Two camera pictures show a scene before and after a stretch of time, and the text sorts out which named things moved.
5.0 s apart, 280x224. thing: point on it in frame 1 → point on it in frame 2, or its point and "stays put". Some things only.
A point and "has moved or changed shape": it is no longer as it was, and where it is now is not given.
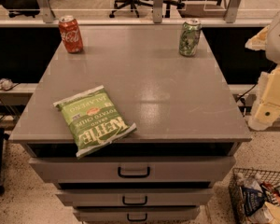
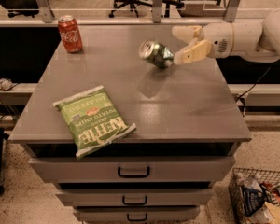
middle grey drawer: x=135 y=198 stays put
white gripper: x=279 y=44 → x=217 y=39
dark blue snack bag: x=252 y=201 stays put
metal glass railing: x=134 y=6 stays put
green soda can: x=189 y=36 has moved or changed shape
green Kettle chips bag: x=92 y=119 stays put
